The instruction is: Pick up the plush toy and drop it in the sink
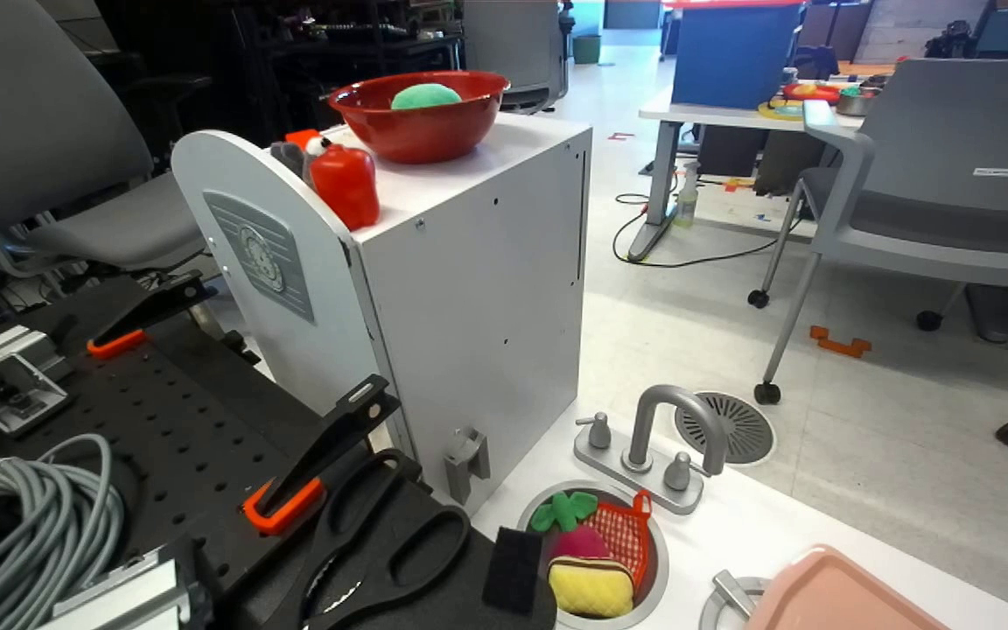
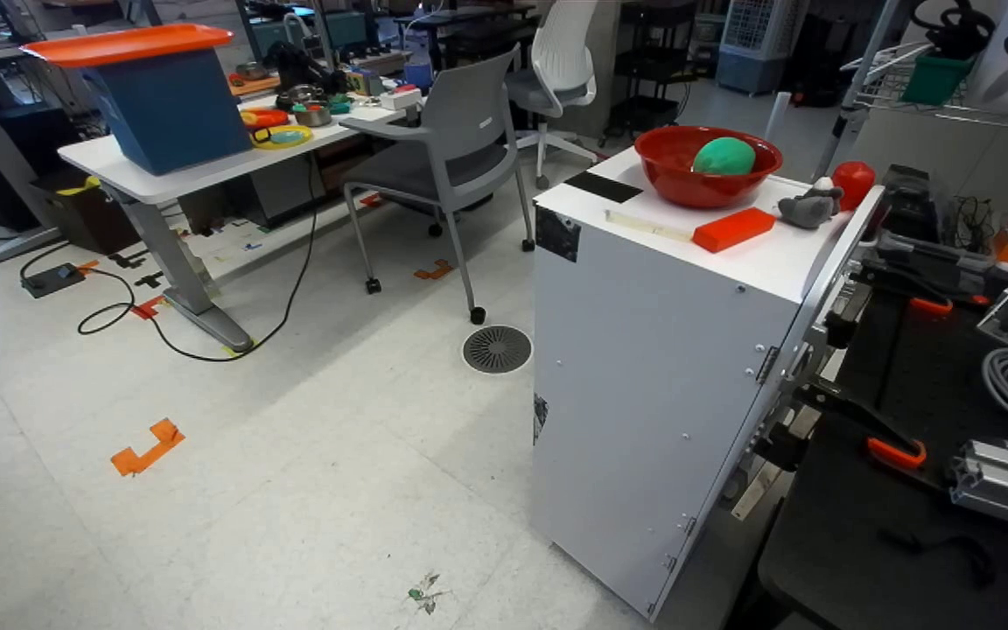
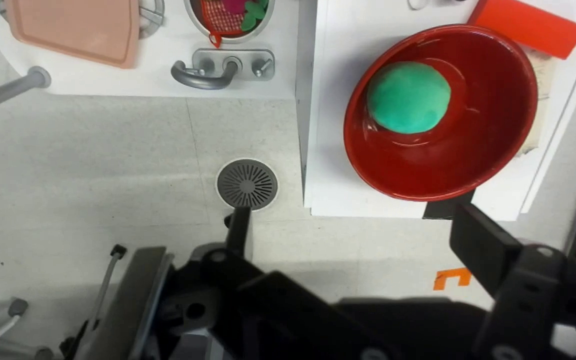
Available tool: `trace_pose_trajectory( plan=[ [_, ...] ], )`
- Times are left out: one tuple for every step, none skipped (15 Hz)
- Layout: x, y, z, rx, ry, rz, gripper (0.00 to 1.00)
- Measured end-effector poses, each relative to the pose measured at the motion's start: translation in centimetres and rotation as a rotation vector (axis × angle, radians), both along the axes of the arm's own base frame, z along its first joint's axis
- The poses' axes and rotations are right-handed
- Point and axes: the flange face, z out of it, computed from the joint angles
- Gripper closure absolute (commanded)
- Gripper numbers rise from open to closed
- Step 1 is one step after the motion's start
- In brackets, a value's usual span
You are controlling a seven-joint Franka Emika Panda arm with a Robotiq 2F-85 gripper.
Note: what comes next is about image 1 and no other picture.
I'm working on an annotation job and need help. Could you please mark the grey toy faucet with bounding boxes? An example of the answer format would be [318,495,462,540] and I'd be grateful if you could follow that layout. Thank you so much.
[571,380,733,518]

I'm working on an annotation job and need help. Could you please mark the green plush ball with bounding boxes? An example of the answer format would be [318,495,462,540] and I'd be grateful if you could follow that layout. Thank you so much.
[390,79,466,115]

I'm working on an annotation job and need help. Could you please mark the round toy sink basin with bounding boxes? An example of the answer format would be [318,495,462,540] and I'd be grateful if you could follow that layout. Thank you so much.
[517,476,673,623]

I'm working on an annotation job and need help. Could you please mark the white toy kitchen counter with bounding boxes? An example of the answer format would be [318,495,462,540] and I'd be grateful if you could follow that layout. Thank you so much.
[473,396,1008,630]

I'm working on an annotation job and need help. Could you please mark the grey toy stove burner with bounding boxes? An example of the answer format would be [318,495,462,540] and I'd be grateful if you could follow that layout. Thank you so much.
[694,568,777,630]

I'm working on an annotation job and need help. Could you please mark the white cabinet box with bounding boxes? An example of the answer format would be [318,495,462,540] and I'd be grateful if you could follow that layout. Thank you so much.
[327,107,594,513]

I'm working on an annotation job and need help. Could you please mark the grey cabinet latch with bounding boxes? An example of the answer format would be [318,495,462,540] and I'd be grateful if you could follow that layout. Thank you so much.
[446,423,493,508]

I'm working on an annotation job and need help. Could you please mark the red plastic bowl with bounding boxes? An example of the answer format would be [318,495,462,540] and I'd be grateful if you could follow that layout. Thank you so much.
[327,65,514,168]

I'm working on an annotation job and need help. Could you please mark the black scissors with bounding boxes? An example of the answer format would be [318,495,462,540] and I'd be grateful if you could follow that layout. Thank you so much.
[291,449,476,630]

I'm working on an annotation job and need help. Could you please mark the clear bottle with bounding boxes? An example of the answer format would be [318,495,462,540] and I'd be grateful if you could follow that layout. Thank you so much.
[673,156,699,227]

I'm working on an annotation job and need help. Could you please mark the small black foam block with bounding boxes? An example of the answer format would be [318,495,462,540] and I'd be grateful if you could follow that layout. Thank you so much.
[480,525,547,617]

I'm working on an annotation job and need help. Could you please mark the round grey floor drain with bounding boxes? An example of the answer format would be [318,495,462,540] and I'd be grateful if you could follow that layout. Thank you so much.
[673,388,781,467]

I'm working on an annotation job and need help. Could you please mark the white desk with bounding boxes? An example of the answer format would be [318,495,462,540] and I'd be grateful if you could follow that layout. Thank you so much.
[624,96,881,266]

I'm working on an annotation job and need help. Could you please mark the green waste bin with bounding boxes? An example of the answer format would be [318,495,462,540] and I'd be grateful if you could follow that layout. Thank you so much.
[571,29,607,65]

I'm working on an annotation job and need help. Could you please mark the white rounded panel with label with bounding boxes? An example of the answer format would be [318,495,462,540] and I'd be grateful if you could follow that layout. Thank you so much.
[169,126,420,466]

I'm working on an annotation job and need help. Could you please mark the small orange floor tape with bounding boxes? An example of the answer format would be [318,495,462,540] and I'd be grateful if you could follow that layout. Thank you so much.
[810,320,880,359]

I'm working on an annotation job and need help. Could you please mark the colourful desk clutter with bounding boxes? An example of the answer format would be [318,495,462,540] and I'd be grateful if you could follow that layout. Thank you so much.
[761,70,868,128]

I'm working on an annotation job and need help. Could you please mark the pink cutting board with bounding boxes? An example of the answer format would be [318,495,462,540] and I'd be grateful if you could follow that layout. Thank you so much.
[745,541,951,630]

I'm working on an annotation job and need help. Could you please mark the grey office chair on casters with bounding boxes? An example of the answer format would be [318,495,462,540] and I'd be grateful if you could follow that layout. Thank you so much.
[745,54,1008,455]

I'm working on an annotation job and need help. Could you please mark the grey padded chair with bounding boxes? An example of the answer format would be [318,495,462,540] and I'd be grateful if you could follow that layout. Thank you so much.
[0,0,210,283]

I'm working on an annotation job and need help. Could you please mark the silver framed box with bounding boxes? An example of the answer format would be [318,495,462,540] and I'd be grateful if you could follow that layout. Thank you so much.
[0,350,74,439]

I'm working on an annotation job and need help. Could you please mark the dark office chair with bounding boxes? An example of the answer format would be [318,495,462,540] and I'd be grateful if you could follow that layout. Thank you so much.
[923,0,1008,63]

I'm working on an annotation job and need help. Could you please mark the black floor cable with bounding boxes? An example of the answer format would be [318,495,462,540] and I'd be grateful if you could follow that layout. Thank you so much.
[609,172,790,274]

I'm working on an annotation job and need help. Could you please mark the black clamp with orange handle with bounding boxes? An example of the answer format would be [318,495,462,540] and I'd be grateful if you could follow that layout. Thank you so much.
[239,369,407,540]
[81,269,223,362]

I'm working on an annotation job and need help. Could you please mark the silver metal bracket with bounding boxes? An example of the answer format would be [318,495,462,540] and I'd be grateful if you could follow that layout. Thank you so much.
[41,541,199,630]

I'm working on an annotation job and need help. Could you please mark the grey cable bundle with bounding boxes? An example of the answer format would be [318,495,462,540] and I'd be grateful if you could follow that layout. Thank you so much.
[0,429,131,630]

